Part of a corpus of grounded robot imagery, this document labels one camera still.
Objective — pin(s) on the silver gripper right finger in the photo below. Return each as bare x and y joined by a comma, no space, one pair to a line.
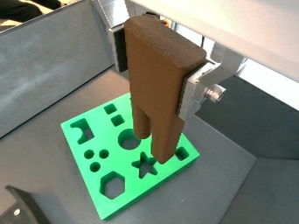
201,85

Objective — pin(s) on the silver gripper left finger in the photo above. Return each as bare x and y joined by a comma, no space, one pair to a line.
117,37

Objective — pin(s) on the brown two-pronged peg block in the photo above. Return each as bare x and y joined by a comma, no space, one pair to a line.
161,58

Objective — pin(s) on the green foam shape-sorter board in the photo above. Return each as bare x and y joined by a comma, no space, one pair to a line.
117,165

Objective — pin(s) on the dark grey curved arch block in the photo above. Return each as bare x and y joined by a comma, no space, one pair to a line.
25,211

